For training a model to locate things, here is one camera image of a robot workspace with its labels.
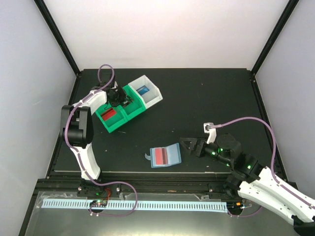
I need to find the black frame post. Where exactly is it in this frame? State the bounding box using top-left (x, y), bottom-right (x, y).
top-left (251, 0), bottom-right (299, 76)
top-left (34, 0), bottom-right (80, 76)

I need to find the blue card in bin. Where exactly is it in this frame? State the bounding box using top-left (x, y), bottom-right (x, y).
top-left (136, 85), bottom-right (150, 96)

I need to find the white slotted cable duct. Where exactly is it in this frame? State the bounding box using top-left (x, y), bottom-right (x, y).
top-left (41, 199), bottom-right (228, 213)

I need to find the blue card holder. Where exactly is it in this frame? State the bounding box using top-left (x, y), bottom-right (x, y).
top-left (145, 143), bottom-right (182, 168)

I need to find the black frame post left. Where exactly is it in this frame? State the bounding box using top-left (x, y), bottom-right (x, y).
top-left (34, 0), bottom-right (80, 76)

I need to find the red card in holder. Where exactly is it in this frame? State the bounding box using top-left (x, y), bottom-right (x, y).
top-left (155, 147), bottom-right (168, 166)

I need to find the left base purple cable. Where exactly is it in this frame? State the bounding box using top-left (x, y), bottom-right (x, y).
top-left (88, 181), bottom-right (138, 217)

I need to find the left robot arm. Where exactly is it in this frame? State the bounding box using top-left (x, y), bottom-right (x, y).
top-left (60, 86), bottom-right (126, 196)

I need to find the black frame post right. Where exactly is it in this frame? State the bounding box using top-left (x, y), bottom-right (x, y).
top-left (251, 0), bottom-right (299, 76)

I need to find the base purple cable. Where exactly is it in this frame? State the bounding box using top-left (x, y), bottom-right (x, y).
top-left (227, 205), bottom-right (263, 219)
top-left (88, 181), bottom-right (138, 217)

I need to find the white plastic bin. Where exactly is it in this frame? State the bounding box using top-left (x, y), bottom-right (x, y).
top-left (127, 75), bottom-right (163, 109)

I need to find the red card in bin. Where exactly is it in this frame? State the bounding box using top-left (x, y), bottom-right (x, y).
top-left (101, 108), bottom-right (116, 121)

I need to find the green end plastic bin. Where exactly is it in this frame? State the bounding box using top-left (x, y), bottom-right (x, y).
top-left (95, 104), bottom-right (128, 133)

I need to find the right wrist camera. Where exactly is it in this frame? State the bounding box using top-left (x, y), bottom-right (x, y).
top-left (203, 122), bottom-right (217, 144)

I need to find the green middle plastic bin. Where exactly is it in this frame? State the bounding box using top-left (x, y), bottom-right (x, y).
top-left (122, 85), bottom-right (146, 120)

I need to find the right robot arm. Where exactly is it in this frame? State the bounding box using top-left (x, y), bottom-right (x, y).
top-left (180, 134), bottom-right (315, 236)

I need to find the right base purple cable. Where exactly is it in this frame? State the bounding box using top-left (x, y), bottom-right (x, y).
top-left (227, 205), bottom-right (263, 219)

